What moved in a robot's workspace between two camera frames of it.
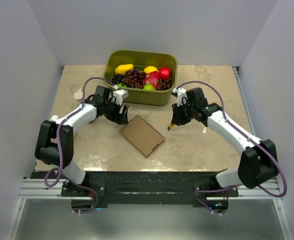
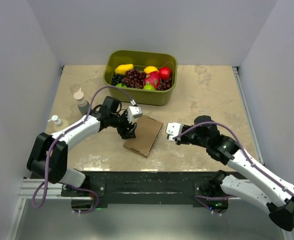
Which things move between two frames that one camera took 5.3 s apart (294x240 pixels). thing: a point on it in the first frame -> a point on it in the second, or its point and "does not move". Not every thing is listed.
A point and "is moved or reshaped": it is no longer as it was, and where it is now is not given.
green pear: x=119 y=85 does not move
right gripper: x=177 y=119 -> x=180 y=139
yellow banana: x=121 y=69 does not move
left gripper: x=118 y=118 -> x=126 y=133
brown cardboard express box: x=142 y=136 is moved or reshaped
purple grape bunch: x=133 y=78 does not move
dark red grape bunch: x=166 y=84 does not move
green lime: x=149 y=87 does not move
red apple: x=165 y=73 does not move
